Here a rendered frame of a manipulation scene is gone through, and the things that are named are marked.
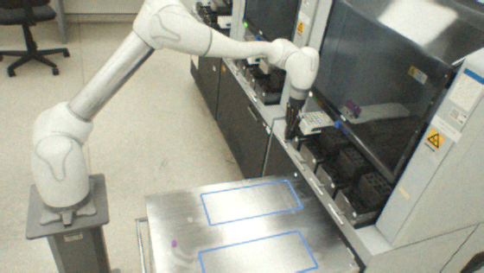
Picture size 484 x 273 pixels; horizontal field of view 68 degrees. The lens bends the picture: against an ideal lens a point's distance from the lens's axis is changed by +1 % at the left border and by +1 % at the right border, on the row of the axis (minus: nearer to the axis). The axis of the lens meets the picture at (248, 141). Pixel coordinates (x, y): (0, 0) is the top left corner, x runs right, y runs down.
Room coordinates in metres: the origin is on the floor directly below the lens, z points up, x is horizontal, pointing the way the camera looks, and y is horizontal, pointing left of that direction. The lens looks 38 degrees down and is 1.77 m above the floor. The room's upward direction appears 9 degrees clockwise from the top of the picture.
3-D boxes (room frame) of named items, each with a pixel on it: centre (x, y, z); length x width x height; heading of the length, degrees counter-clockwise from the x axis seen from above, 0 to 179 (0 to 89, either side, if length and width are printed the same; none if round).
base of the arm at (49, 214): (0.82, 0.61, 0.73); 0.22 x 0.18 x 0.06; 27
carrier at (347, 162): (1.14, -0.42, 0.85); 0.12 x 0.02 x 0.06; 26
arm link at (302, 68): (1.37, -0.17, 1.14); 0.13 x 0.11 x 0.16; 31
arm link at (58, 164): (0.85, 0.62, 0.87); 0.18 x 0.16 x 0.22; 31
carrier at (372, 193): (1.00, -0.49, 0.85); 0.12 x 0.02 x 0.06; 26
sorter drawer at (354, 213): (1.11, -0.69, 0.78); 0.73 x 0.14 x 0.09; 117
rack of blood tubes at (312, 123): (1.45, -0.36, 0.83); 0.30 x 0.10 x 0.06; 117
